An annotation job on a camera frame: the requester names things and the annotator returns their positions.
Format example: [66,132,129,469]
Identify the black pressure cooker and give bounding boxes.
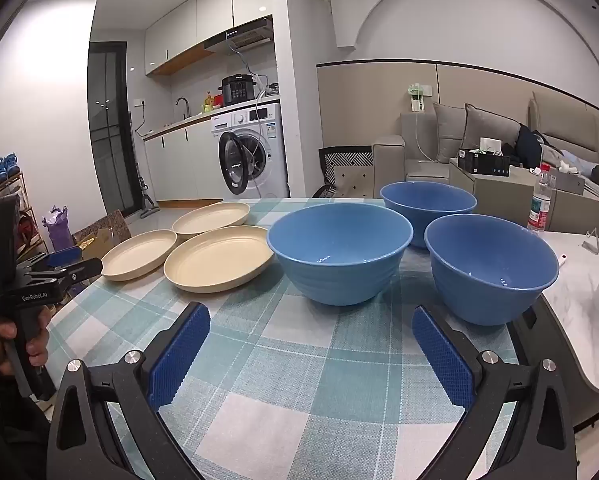
[218,74,258,107]

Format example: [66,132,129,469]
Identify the person's left forearm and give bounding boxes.
[0,375,55,480]

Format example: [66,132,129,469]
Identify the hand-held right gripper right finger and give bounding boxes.
[412,305,577,480]

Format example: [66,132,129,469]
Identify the marble top table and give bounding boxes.
[509,230,599,428]

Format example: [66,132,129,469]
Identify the white kitchen counter cabinet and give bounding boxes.
[142,110,223,205]

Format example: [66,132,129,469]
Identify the wooden shoe rack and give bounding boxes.
[0,170,48,281]

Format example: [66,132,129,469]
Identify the grey blanket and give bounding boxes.
[539,142,599,211]

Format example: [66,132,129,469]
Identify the white upper kitchen cabinets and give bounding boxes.
[144,0,273,77]

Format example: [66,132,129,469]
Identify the dark glass door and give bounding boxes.
[88,41,136,216]

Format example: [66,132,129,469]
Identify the grey box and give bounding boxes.
[547,169,587,195]

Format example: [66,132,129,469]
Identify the small beige plate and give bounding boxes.
[101,229,179,281]
[172,201,252,239]

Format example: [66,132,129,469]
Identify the range hood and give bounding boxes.
[204,16,274,53]

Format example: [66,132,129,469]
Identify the beige side cabinet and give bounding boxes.
[448,157,599,233]

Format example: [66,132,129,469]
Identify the grey cushion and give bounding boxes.
[432,102,467,163]
[459,103,523,161]

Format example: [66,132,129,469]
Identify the large beige plate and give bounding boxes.
[164,225,275,293]

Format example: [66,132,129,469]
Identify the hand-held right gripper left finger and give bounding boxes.
[47,301,211,480]

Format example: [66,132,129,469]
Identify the grey sofa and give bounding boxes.
[372,92,599,211]

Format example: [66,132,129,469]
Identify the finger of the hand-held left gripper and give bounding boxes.
[44,246,84,266]
[54,257,104,282]

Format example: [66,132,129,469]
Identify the grey floor cleaner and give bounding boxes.
[138,175,160,219]

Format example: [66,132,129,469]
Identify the plastic water bottle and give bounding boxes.
[527,163,556,233]

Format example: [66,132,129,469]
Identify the dark blue garment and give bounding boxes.
[517,125,545,168]

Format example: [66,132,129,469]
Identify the person's left hand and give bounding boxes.
[0,305,51,378]

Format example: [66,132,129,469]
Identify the white washing machine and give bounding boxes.
[210,102,290,200]

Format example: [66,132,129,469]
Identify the patterned brown cardboard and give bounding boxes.
[72,210,132,248]

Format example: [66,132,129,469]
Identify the purple bag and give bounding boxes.
[42,205,74,252]

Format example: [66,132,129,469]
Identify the wall power strip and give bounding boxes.
[408,83,433,112]

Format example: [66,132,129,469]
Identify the black box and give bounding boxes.
[458,147,511,177]

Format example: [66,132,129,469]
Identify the blue bowl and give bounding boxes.
[266,203,413,306]
[424,214,560,326]
[380,181,478,249]

